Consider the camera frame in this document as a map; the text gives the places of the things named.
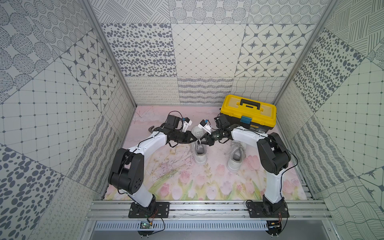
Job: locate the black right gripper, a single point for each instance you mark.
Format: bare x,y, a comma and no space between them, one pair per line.
208,139

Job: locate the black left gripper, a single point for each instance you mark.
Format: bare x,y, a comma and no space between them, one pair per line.
186,137

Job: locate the pink floral table mat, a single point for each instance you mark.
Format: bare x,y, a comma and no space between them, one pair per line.
172,173

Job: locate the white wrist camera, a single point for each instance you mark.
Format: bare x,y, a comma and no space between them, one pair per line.
206,126
186,122

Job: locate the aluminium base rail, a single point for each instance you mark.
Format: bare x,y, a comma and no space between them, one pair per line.
202,216

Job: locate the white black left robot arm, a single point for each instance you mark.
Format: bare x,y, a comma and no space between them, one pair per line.
128,168

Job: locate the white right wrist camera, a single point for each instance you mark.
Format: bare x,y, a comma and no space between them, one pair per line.
206,126

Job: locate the white sneaker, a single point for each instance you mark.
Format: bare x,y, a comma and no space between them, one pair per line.
199,150
236,156

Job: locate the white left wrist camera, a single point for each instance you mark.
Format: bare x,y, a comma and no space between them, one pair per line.
186,122

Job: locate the yellow black plastic toolbox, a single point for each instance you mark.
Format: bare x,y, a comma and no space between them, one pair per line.
250,114

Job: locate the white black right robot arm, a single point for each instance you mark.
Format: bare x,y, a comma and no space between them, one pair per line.
274,158

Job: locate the dark metal hex key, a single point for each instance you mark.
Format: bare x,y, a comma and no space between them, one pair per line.
151,129

